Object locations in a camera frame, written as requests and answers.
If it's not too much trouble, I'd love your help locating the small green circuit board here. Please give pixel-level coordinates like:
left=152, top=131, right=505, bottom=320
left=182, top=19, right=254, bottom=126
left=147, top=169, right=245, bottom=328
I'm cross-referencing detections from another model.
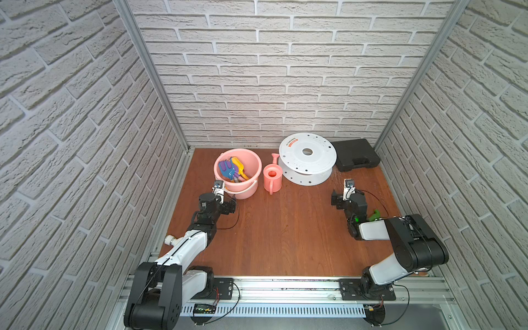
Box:
left=192, top=303, right=217, bottom=316

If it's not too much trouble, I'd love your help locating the aluminium front rail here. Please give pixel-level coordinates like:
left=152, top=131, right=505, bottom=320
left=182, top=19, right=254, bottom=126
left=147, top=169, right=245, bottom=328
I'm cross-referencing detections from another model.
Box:
left=221, top=276, right=455, bottom=305

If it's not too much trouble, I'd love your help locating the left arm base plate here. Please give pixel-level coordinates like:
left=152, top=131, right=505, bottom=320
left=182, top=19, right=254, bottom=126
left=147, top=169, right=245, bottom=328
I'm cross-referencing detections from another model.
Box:
left=192, top=277, right=234, bottom=301

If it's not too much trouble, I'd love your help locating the black round connector box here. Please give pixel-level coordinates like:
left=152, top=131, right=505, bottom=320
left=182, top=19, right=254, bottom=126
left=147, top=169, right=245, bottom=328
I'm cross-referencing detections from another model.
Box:
left=364, top=306, right=386, bottom=327

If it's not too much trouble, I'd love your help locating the white cable spool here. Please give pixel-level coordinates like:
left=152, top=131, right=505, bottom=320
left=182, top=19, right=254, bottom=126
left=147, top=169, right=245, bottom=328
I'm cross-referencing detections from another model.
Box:
left=279, top=133, right=337, bottom=186

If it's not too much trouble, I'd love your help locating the green hose nozzle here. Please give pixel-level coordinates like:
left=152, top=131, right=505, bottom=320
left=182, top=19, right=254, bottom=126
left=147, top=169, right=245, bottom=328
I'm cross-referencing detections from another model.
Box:
left=368, top=209, right=382, bottom=222

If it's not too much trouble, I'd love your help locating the yellow scoop blue tip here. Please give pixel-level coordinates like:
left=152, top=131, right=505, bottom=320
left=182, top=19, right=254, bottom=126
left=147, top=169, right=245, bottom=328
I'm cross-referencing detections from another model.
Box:
left=231, top=157, right=249, bottom=180

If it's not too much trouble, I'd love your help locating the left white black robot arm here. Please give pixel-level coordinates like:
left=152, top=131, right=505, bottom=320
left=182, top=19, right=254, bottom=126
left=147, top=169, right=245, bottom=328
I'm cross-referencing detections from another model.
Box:
left=124, top=192, right=237, bottom=329

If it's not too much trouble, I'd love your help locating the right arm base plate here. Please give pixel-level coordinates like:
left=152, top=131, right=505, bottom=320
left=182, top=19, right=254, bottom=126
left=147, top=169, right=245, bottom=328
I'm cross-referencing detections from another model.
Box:
left=338, top=279, right=396, bottom=301

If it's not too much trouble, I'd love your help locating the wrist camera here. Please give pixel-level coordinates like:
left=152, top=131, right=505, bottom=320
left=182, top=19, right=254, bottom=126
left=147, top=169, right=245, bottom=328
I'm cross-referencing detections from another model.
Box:
left=342, top=179, right=356, bottom=201
left=213, top=180, right=225, bottom=204

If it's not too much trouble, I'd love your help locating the black plastic tool case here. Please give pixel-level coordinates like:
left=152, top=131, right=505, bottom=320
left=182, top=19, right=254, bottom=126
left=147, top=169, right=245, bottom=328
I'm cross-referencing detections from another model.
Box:
left=332, top=139, right=381, bottom=172

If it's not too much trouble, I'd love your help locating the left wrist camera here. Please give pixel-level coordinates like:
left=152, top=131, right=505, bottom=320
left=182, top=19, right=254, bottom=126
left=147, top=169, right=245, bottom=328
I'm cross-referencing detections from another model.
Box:
left=213, top=180, right=225, bottom=204

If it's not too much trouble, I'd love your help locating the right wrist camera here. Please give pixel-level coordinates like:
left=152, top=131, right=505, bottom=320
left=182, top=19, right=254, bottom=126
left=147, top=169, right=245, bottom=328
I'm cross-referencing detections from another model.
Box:
left=342, top=179, right=356, bottom=201

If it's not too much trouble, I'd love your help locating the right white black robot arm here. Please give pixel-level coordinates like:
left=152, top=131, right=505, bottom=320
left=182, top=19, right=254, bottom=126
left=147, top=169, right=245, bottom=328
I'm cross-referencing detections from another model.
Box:
left=331, top=189, right=449, bottom=301

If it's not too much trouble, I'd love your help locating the purple scoop pink handle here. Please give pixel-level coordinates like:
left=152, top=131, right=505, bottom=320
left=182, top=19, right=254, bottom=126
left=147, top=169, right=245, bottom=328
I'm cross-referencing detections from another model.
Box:
left=223, top=159, right=239, bottom=182

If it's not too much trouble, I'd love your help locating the blue fork yellow handle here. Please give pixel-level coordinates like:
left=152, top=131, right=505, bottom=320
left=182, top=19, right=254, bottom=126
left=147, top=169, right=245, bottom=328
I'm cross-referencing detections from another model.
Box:
left=218, top=159, right=237, bottom=182

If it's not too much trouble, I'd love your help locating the pink plastic bucket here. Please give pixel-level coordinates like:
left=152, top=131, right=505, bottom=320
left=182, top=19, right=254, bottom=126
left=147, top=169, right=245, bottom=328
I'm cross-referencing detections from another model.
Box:
left=214, top=148, right=262, bottom=200

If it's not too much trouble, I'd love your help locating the pink watering can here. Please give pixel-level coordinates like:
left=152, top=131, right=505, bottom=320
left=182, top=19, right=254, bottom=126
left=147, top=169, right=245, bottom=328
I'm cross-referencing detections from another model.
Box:
left=263, top=153, right=283, bottom=195

